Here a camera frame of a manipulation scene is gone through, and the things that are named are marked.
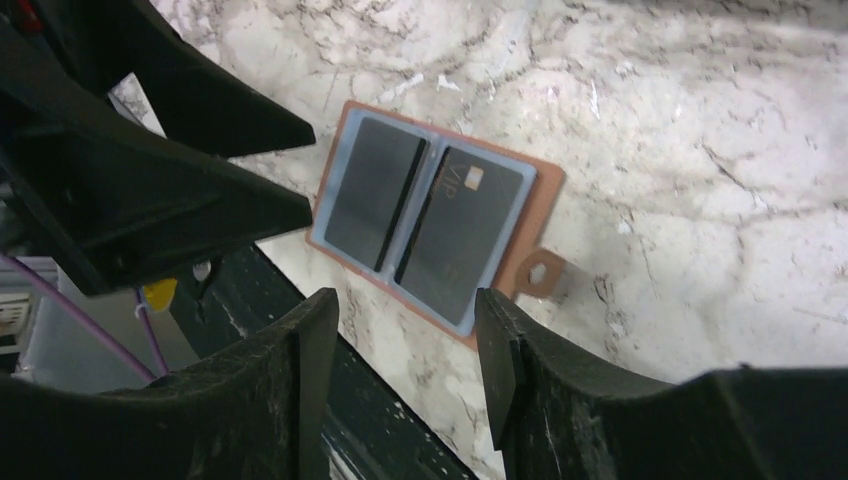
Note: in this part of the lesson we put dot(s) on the brown leather card holder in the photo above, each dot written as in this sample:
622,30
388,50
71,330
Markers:
522,268

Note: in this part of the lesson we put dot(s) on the black VIP card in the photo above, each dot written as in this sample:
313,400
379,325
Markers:
461,232

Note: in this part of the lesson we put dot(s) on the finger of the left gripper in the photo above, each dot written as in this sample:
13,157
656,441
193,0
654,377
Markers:
196,102
95,184

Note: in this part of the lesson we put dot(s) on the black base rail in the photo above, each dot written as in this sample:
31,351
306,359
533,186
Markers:
368,431

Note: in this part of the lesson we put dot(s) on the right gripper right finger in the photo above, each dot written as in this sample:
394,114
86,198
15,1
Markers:
557,411

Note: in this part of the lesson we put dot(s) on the black magnetic stripe card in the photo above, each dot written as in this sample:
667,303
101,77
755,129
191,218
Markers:
381,168

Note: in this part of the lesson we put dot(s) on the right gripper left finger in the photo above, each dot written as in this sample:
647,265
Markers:
253,410

